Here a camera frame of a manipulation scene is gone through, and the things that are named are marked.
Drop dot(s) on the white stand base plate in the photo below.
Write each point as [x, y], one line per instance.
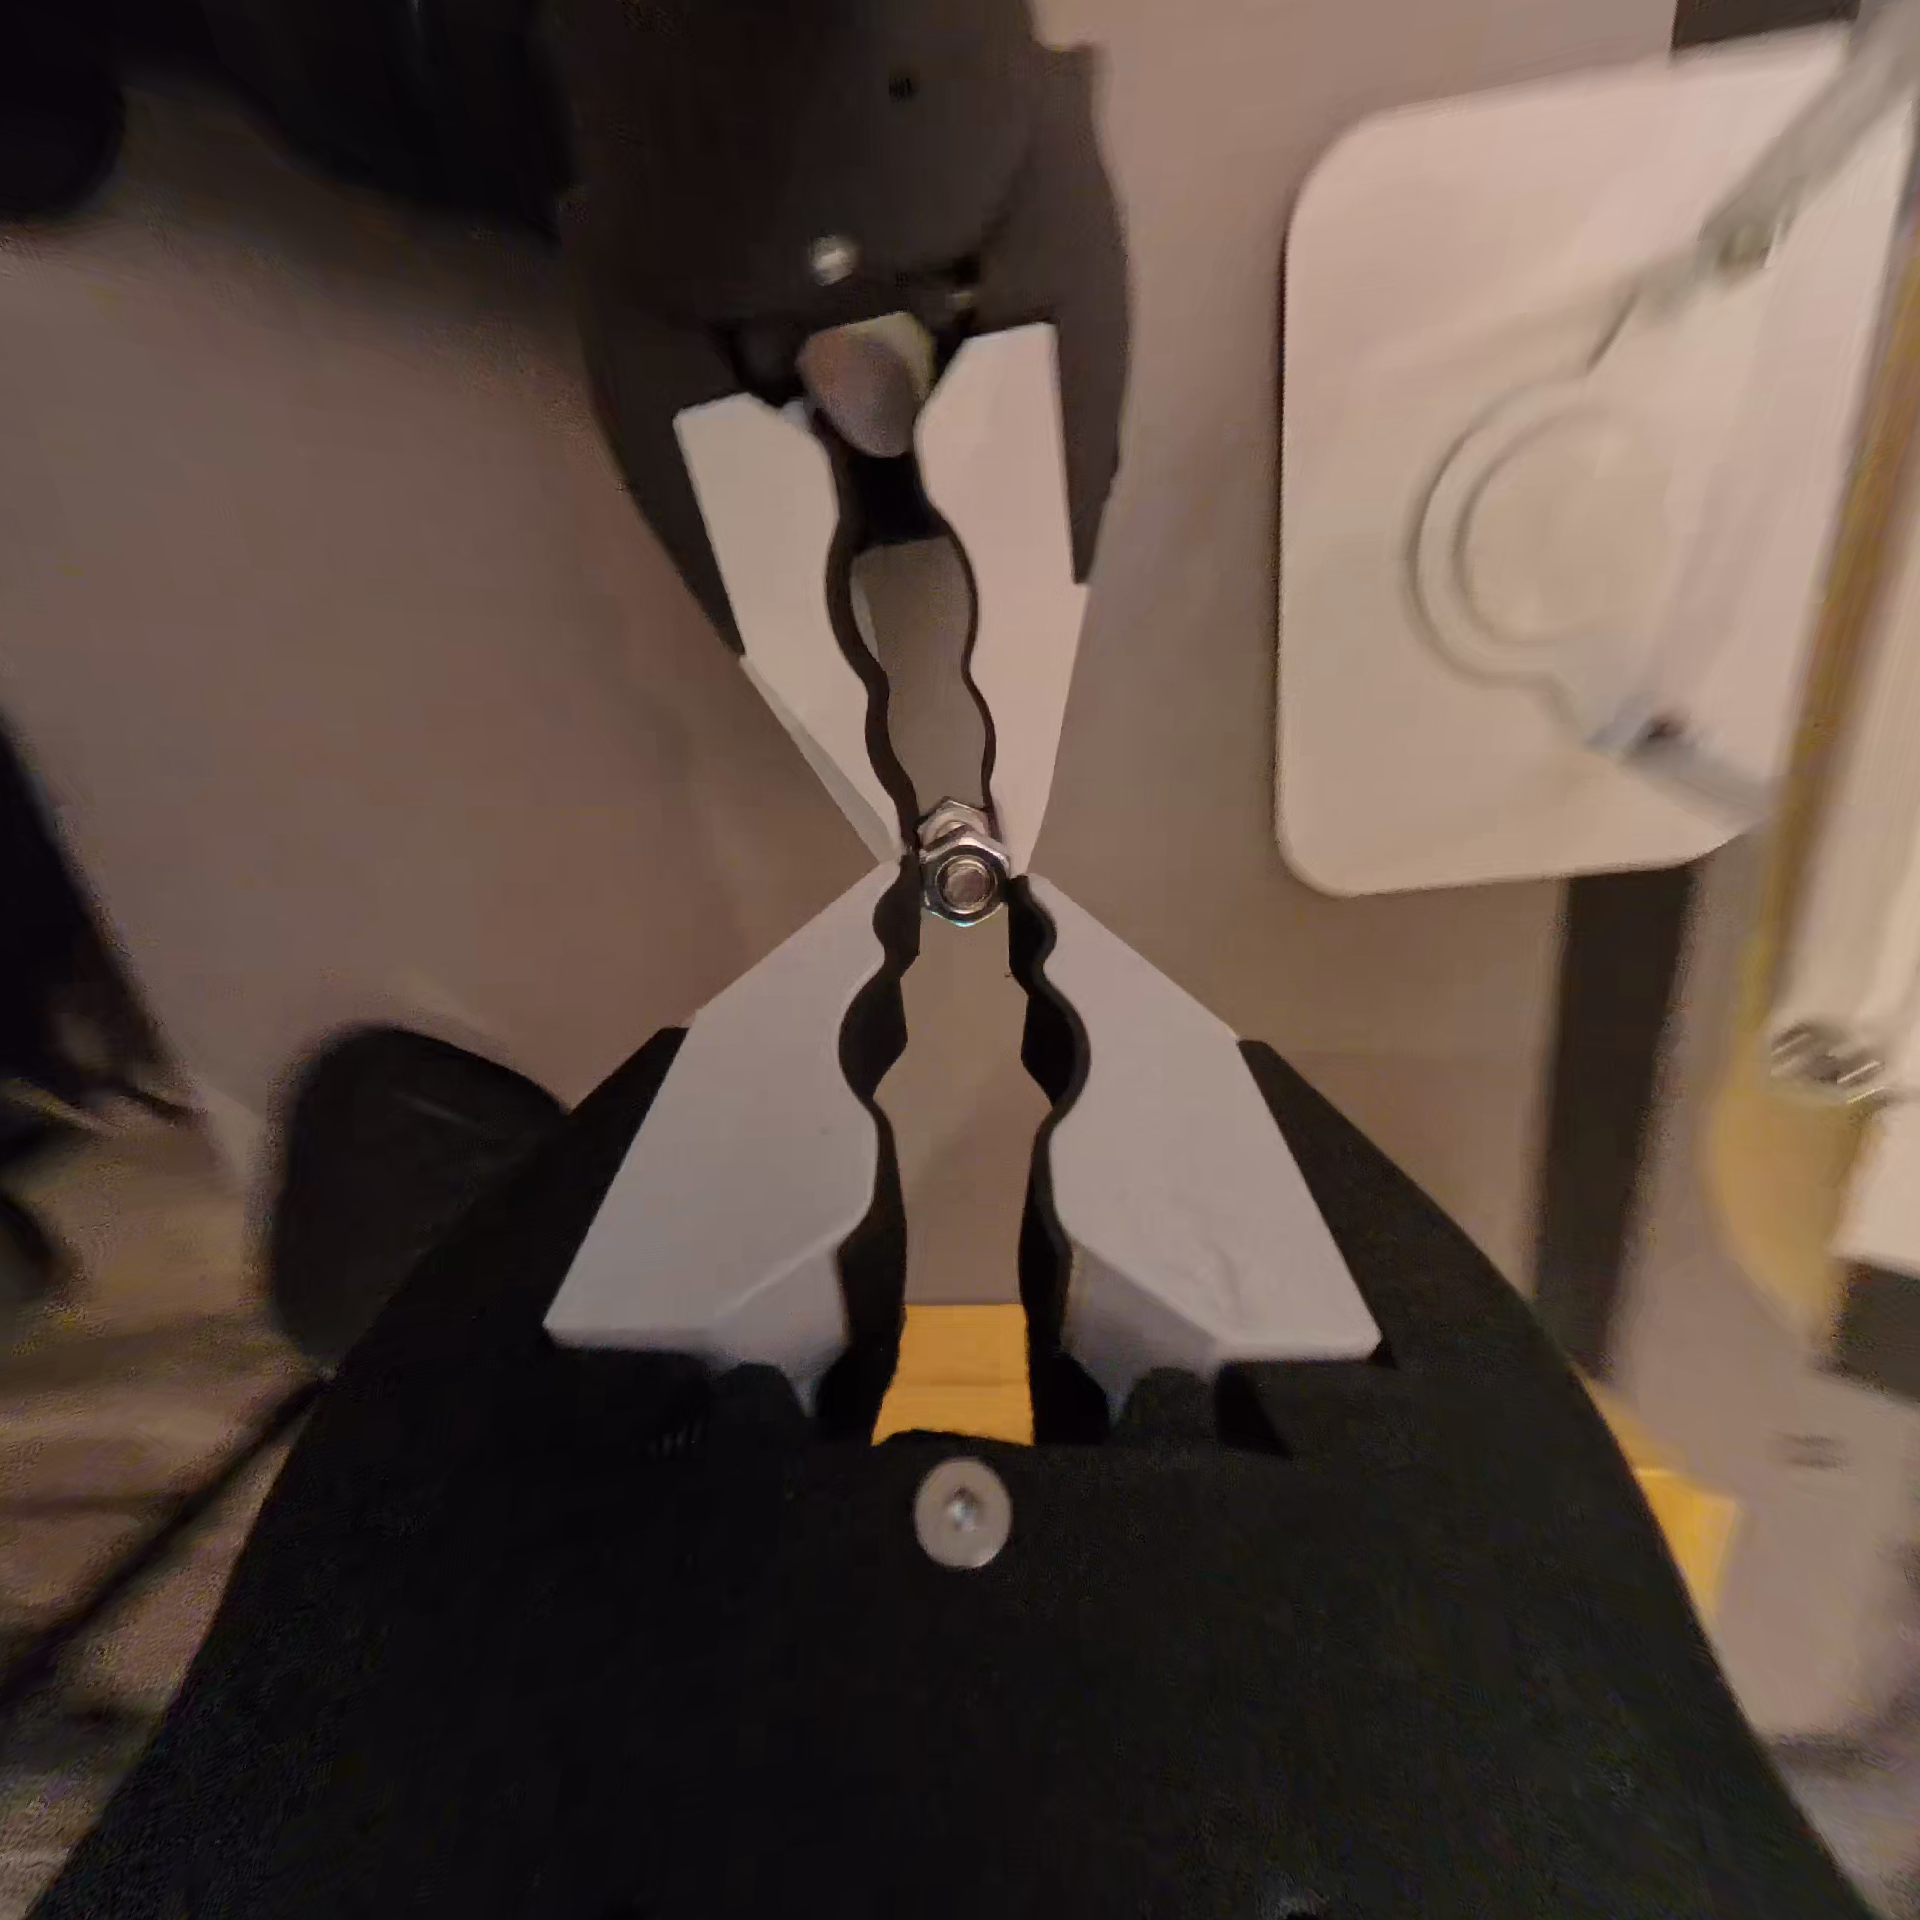
[1394, 524]

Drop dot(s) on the yellow plastic bin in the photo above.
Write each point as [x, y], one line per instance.
[953, 1373]

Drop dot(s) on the wooden stand board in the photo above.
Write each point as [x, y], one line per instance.
[1778, 1186]

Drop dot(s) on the steel hex nut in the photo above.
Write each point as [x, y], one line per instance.
[950, 827]

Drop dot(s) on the steel hex bolt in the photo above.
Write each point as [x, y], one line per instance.
[961, 888]

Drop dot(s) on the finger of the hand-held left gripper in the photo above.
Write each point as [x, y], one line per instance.
[1027, 495]
[758, 524]

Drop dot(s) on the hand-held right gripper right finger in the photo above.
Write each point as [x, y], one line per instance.
[1185, 1200]

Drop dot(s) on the person's left hand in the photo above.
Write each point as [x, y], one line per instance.
[421, 90]

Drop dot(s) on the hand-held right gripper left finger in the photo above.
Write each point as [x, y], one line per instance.
[720, 1200]

